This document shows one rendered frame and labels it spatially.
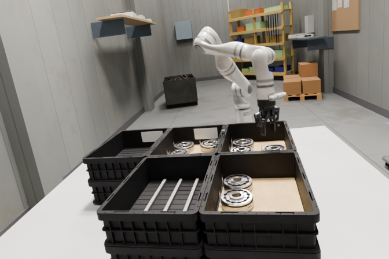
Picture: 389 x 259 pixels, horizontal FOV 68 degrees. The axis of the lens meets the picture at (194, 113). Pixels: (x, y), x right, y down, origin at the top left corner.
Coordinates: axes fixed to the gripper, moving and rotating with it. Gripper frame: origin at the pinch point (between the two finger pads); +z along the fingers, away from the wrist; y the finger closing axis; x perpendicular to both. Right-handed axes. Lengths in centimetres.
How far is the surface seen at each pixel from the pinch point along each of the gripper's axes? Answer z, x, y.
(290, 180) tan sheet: 12.8, 19.2, 11.5
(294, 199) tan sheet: 12.9, 27.6, 21.2
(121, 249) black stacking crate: 15, 6, 72
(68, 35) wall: -69, -309, 0
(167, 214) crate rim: 3, 18, 62
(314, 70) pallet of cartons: 43, -265, -450
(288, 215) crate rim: 3, 41, 41
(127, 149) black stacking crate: 13, -69, 38
